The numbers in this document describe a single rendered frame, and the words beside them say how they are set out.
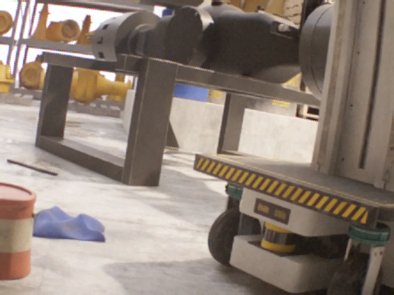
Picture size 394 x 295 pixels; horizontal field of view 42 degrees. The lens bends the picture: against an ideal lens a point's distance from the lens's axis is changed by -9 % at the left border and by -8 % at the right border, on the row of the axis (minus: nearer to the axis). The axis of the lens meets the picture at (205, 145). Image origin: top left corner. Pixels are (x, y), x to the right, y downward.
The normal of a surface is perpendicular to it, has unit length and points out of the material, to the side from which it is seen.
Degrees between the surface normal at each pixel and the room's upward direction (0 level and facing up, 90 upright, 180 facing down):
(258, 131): 90
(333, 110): 90
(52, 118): 90
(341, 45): 90
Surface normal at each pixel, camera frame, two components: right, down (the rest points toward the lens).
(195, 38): -0.78, -0.07
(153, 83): 0.68, 0.17
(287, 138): 0.19, 0.11
